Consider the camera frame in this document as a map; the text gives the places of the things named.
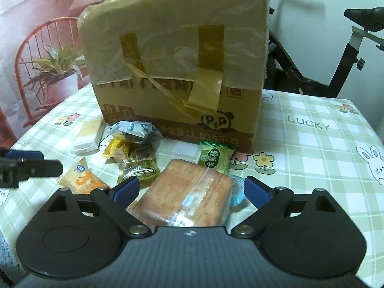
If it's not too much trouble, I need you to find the olive green snack packet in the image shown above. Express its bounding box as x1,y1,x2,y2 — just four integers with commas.
118,144,160,189

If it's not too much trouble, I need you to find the black exercise bike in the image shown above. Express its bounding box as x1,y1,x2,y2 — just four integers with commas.
264,0,384,98

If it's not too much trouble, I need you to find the cardboard box with plastic liner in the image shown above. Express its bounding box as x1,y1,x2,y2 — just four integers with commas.
77,0,276,153

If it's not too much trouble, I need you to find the printed backdrop cloth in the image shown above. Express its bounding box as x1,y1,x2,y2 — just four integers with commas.
0,0,168,150

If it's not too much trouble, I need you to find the yellow candy packet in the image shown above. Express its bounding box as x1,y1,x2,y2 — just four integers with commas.
102,138,132,161

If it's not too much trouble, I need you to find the green checked tablecloth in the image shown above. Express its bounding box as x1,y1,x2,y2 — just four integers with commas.
0,82,384,288

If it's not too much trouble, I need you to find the orange snack packet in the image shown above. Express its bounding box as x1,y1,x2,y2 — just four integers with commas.
56,157,111,195

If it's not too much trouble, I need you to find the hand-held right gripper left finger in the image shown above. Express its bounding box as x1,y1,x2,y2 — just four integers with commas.
42,176,152,238

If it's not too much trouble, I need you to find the blue and white snack wrapper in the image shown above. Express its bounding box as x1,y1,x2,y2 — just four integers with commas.
108,120,159,144

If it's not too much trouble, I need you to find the light blue snack packet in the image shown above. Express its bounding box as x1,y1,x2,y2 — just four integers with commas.
229,175,249,209

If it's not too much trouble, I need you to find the white wafer packet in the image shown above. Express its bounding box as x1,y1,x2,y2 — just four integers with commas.
71,118,105,156

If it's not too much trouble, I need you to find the bright green snack packet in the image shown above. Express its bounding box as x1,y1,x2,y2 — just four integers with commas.
196,142,236,176

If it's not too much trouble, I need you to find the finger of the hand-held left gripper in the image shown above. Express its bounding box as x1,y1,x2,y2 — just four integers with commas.
0,157,64,189
6,149,43,160

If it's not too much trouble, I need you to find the large brown biscuit pack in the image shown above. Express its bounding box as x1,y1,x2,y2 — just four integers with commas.
126,158,236,227

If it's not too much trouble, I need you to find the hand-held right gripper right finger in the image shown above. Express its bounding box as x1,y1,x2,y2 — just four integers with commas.
231,176,341,239

